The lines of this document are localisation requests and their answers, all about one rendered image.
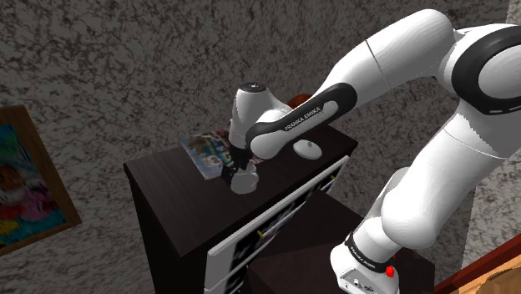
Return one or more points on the dark chest of drawers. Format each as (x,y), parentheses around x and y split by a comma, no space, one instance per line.
(183,203)

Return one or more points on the brown wooden furniture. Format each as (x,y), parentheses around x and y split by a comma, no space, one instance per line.
(484,275)

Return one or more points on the colourful magazine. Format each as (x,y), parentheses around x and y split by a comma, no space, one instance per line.
(205,156)

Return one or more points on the white round lid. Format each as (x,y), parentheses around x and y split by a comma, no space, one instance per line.
(308,150)

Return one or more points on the white cup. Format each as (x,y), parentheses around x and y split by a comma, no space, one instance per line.
(246,183)

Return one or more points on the red-brown round thing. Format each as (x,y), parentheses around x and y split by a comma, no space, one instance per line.
(299,100)

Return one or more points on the colourful wood-framed wall picture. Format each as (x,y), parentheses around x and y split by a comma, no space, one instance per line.
(24,183)

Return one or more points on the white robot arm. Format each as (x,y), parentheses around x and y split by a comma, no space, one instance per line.
(427,191)

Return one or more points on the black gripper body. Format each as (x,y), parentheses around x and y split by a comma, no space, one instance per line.
(240,158)

